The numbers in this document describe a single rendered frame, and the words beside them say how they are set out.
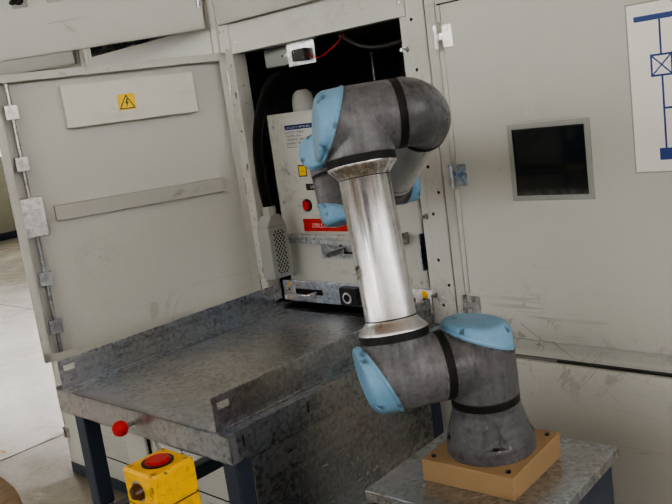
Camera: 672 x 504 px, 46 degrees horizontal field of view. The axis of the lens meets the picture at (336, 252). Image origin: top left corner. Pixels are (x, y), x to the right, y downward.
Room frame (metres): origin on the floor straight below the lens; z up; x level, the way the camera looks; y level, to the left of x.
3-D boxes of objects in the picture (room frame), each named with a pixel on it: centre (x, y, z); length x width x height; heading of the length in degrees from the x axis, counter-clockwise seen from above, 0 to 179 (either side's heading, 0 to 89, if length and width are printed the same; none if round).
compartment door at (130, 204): (2.17, 0.52, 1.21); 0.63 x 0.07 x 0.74; 115
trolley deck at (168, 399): (1.80, 0.23, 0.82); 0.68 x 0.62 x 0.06; 136
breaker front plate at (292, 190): (2.07, -0.04, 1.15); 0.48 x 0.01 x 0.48; 46
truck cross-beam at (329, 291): (2.08, -0.05, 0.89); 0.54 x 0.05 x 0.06; 46
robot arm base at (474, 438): (1.28, -0.22, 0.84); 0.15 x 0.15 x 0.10
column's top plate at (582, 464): (1.28, -0.22, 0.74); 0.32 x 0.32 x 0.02; 49
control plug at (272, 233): (2.17, 0.16, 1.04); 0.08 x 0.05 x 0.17; 136
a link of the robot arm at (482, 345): (1.27, -0.21, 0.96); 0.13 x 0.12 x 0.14; 99
